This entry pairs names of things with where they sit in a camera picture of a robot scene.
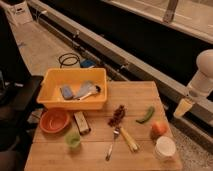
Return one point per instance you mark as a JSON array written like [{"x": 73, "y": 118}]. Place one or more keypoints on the red bowl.
[{"x": 54, "y": 120}]

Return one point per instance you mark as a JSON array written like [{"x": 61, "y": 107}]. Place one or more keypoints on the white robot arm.
[{"x": 200, "y": 86}]

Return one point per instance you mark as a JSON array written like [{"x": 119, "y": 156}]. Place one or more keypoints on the orange tomato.
[{"x": 159, "y": 128}]

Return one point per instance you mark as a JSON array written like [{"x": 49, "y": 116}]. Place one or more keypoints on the blue sponge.
[{"x": 66, "y": 92}]

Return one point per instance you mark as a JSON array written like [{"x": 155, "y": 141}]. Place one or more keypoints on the green plastic cup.
[{"x": 72, "y": 139}]

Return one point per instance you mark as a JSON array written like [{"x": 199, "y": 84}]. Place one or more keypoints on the white lidded container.
[{"x": 165, "y": 148}]

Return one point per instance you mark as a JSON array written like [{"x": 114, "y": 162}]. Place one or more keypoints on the white paper bag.
[{"x": 19, "y": 14}]

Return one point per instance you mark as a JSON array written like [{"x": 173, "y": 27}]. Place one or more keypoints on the yellow plastic bin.
[{"x": 51, "y": 97}]

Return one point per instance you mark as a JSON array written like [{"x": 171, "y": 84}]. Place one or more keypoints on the brown rectangular box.
[{"x": 82, "y": 123}]

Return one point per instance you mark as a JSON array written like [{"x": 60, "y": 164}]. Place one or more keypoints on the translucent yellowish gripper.
[{"x": 185, "y": 104}]

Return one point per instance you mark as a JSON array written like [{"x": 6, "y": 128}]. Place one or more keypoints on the black chair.
[{"x": 18, "y": 92}]

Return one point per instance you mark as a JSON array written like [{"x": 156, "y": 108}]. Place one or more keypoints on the metal spoon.
[{"x": 116, "y": 133}]

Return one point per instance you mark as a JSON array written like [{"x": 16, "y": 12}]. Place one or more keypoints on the green pepper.
[{"x": 147, "y": 116}]

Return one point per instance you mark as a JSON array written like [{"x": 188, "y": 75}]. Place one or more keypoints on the blue object on floor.
[{"x": 87, "y": 64}]

